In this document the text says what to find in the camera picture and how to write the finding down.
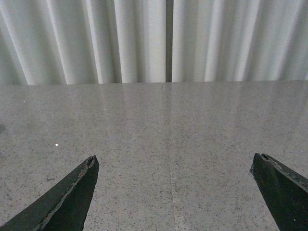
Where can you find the white pleated curtain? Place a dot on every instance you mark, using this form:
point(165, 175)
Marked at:
point(128, 41)

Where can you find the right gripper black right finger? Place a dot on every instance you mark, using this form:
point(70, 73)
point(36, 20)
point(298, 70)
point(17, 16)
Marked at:
point(284, 191)

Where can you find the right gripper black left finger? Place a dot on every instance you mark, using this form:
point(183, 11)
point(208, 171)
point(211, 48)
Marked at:
point(62, 208)

